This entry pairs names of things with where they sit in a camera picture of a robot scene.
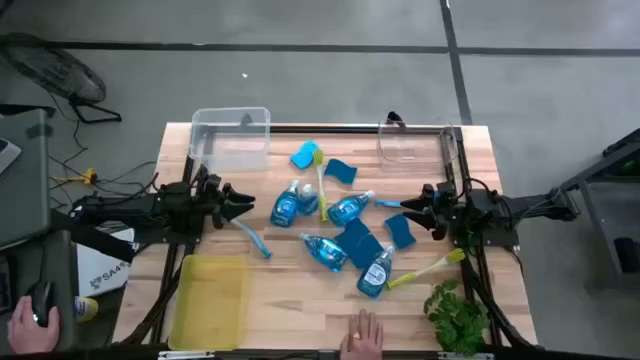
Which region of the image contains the yellow-green dish brush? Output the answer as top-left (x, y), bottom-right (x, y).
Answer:
top-left (312, 148), bottom-right (330, 223)
top-left (386, 247), bottom-right (466, 290)

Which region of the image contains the black aluminium table frame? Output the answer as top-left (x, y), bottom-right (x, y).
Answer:
top-left (119, 122), bottom-right (536, 360)

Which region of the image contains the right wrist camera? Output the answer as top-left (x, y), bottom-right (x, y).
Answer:
top-left (433, 182), bottom-right (456, 206)

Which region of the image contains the grey metal cart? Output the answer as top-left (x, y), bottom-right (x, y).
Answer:
top-left (552, 127), bottom-right (640, 291)

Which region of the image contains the grey laptop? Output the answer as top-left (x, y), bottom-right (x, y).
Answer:
top-left (0, 137), bottom-right (22, 176)

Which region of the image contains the person's foot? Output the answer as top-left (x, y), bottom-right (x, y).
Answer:
top-left (74, 295), bottom-right (100, 324)

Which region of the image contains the green potted plant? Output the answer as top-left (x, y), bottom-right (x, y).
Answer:
top-left (423, 278), bottom-right (491, 357)

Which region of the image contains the light blue sponge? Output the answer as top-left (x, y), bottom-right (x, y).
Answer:
top-left (289, 139), bottom-right (321, 170)

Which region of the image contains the person's hand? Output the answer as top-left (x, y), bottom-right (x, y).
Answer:
top-left (5, 294), bottom-right (61, 355)
top-left (339, 308), bottom-right (385, 360)

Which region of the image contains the tall clear plastic bin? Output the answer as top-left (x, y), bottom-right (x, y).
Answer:
top-left (188, 106), bottom-right (272, 174)

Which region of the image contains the yellow plastic tray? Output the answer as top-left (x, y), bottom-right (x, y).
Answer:
top-left (167, 253), bottom-right (250, 352)

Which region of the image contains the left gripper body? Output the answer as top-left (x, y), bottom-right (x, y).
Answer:
top-left (191, 169), bottom-right (227, 233)

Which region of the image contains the black computer mouse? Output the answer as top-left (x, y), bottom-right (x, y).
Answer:
top-left (24, 279), bottom-right (56, 329)

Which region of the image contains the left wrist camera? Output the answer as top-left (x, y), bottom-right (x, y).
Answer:
top-left (198, 172), bottom-right (224, 197)

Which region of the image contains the white cardboard box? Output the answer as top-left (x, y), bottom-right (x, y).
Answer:
top-left (74, 224), bottom-right (136, 299)

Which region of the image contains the grey desk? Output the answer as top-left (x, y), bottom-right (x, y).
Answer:
top-left (0, 107), bottom-right (79, 354)

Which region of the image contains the black floor fan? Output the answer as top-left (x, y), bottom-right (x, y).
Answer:
top-left (0, 32), bottom-right (124, 125)

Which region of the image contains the yellow power plug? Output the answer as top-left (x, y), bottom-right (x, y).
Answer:
top-left (52, 168), bottom-right (98, 187)

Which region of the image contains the low clear plastic tray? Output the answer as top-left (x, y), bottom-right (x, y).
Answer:
top-left (377, 118), bottom-right (460, 175)

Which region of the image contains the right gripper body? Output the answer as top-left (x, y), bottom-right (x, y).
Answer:
top-left (422, 181), bottom-right (459, 237)

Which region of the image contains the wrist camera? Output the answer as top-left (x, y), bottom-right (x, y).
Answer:
top-left (198, 172), bottom-right (224, 197)
top-left (433, 182), bottom-right (456, 206)

